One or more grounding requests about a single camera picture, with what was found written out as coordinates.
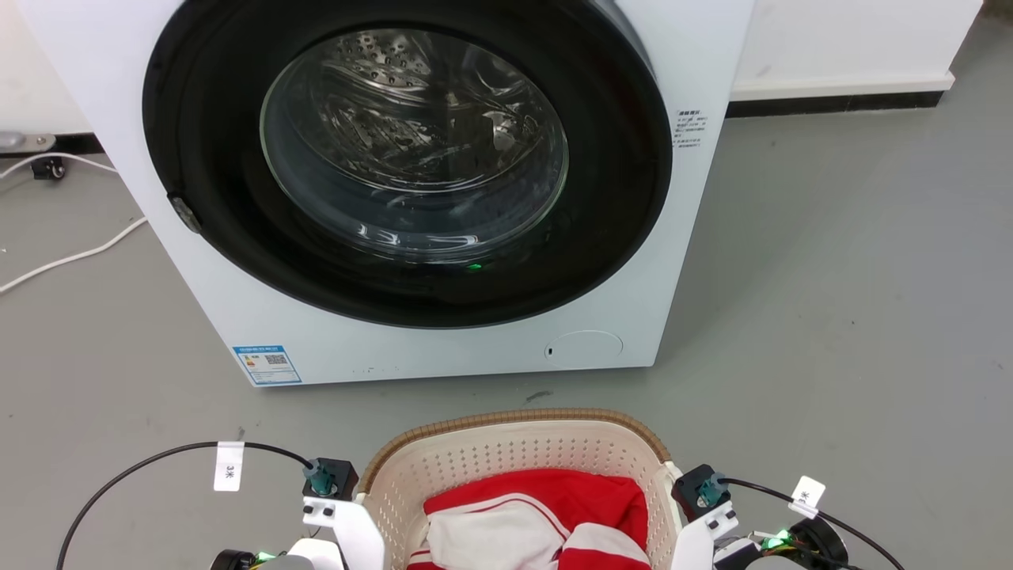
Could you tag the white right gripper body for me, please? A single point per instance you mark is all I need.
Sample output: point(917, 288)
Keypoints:
point(696, 542)

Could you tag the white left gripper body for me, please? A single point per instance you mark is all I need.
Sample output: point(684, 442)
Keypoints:
point(358, 530)

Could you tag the cream perforated laundry basket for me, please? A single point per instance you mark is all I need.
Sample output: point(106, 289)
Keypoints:
point(506, 447)

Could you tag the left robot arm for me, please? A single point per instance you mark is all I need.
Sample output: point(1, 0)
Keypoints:
point(233, 560)

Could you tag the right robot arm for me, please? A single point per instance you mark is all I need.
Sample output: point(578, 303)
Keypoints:
point(815, 546)

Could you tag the red and white garment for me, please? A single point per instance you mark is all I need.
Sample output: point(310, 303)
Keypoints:
point(554, 495)

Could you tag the blue energy label sticker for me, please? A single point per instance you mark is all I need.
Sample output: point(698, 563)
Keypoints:
point(267, 365)

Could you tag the white front-load washing machine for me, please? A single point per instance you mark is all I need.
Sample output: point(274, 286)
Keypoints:
point(443, 352)

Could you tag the round white filter cover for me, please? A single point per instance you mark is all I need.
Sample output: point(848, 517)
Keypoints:
point(584, 348)

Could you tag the black round washer door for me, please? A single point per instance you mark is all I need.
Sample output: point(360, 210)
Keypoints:
point(609, 198)

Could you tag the small printed text sticker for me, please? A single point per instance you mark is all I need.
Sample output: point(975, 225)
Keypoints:
point(689, 129)

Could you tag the small black caster wheel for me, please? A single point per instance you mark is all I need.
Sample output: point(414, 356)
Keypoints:
point(49, 168)

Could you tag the grey metal foot plate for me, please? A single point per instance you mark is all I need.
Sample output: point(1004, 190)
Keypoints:
point(20, 142)

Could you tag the white ledge with black skirting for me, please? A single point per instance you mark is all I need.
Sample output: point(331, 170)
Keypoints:
point(847, 47)

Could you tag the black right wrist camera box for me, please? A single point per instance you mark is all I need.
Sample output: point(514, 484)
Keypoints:
point(700, 489)

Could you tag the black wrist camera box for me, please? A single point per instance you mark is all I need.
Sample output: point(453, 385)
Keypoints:
point(332, 479)
point(700, 489)

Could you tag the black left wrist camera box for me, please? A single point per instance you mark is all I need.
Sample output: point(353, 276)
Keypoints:
point(332, 479)

